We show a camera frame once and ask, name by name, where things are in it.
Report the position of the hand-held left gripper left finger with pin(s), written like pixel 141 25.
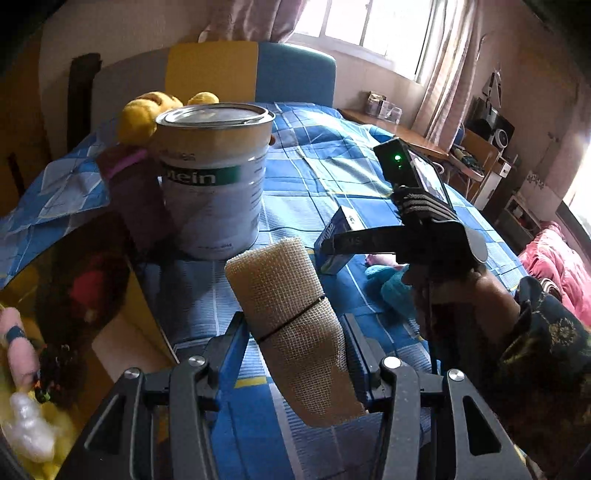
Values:
pixel 240 344

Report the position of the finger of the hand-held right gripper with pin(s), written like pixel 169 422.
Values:
pixel 360 241

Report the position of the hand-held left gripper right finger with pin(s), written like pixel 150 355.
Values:
pixel 362 364

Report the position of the small blue box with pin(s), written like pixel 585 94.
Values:
pixel 348 219

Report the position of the blue plush toy pink skirt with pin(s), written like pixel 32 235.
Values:
pixel 395 290

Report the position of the mesh bandage roll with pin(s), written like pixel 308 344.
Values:
pixel 286 300

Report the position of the gold tin box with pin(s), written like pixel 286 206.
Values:
pixel 115 337

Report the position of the rag doll black hair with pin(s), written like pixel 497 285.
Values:
pixel 21 350

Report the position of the white plastic bag wad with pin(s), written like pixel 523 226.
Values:
pixel 30 424

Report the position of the person's right hand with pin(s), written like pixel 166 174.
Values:
pixel 461 309

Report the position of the wooden desk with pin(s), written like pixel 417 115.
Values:
pixel 415 143

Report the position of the black stereo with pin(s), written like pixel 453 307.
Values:
pixel 489 129

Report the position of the clear desk organizer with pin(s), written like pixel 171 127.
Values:
pixel 383 108

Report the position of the pink blanket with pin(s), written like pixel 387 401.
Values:
pixel 563 263

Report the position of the large white protein can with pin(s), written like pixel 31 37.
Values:
pixel 212 207

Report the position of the model sailboat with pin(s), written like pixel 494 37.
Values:
pixel 493 92

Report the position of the pink patterned curtain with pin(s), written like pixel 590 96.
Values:
pixel 249 18
pixel 448 69

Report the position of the purple cardboard box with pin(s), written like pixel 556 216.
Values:
pixel 134 194

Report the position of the window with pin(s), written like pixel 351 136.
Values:
pixel 369 27

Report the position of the grey yellow blue headboard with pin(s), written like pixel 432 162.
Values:
pixel 212 69

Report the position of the yellow plush toy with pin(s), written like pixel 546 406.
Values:
pixel 138 115

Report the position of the black rolled mat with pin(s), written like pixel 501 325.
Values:
pixel 83 92

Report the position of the wooden wardrobe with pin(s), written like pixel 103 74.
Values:
pixel 18 138

